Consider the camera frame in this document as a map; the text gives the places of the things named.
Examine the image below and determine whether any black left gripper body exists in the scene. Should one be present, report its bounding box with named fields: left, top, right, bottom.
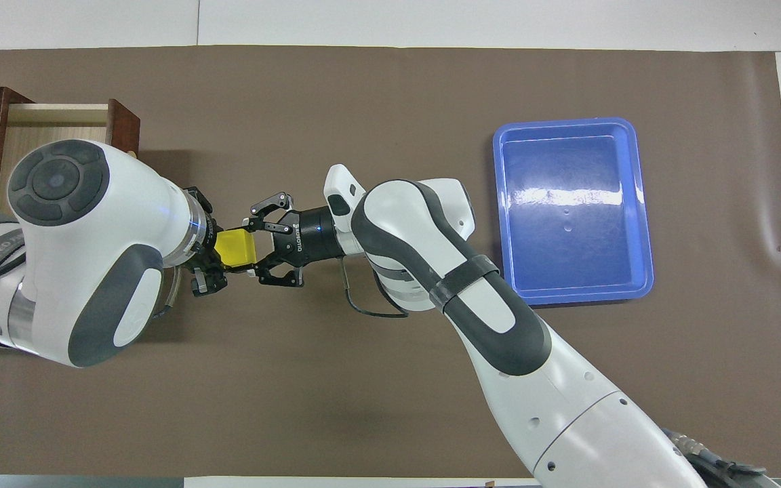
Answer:
left=206, top=202, right=223, bottom=270

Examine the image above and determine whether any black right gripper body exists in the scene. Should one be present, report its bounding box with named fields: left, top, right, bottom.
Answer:
left=275, top=206, right=344, bottom=268

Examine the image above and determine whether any yellow cube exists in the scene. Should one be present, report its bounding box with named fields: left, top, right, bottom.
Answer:
left=216, top=229, right=258, bottom=268

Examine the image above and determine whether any wooden drawer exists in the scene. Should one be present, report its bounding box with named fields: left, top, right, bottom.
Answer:
left=0, top=99, right=141, bottom=212

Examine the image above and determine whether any brown table mat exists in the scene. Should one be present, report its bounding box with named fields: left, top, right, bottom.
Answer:
left=0, top=45, right=781, bottom=479

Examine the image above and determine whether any blue plastic tray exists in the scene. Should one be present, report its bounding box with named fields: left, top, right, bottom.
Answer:
left=492, top=117, right=655, bottom=306

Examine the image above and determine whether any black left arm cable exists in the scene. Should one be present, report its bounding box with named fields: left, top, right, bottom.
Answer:
left=152, top=266, right=182, bottom=321

